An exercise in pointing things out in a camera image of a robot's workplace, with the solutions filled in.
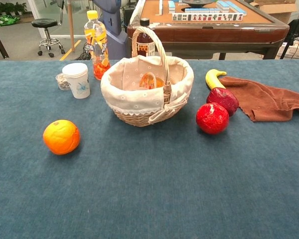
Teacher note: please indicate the orange fruit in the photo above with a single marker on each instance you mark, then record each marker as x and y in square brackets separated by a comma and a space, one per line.
[61, 137]

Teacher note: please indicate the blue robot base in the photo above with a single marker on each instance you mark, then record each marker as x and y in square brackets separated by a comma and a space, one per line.
[113, 27]

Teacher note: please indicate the wicker basket with cloth liner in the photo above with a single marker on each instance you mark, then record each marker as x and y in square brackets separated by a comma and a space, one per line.
[144, 99]

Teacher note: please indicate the dark red apple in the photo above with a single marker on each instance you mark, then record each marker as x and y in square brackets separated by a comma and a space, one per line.
[223, 99]

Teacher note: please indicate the yellow banana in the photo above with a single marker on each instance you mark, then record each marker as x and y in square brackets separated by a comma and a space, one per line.
[212, 79]

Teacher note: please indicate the dark drink bottle black cap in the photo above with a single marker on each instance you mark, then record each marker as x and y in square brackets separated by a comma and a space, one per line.
[145, 44]

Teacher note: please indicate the white paper cup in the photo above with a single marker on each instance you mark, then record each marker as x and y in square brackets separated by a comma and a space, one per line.
[77, 80]

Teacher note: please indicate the orange drink plastic bottle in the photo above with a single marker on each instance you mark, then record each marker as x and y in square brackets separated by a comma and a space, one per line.
[96, 47]

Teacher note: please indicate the small clear jar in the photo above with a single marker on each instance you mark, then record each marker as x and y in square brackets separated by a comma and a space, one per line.
[62, 82]

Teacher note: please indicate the brown mahjong table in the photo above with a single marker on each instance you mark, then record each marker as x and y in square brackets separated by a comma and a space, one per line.
[206, 30]

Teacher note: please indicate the brown towel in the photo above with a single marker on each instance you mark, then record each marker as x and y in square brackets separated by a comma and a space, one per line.
[264, 99]

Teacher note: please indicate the row of mahjong tiles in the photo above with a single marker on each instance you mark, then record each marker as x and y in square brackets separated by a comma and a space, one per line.
[207, 17]

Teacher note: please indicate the wooden pole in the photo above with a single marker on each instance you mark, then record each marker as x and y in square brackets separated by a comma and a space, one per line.
[71, 25]

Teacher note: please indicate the black round stool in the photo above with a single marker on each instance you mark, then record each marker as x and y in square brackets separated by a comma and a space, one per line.
[48, 37]

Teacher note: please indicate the white plastic crate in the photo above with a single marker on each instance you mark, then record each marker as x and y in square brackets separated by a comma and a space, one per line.
[295, 51]

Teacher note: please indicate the black tripod stand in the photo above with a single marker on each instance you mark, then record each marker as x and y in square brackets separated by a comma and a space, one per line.
[292, 32]

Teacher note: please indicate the cardboard box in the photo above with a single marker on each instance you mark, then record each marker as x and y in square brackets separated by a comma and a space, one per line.
[276, 8]

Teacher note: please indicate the green plant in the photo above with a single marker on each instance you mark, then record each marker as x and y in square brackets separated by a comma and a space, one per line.
[7, 12]

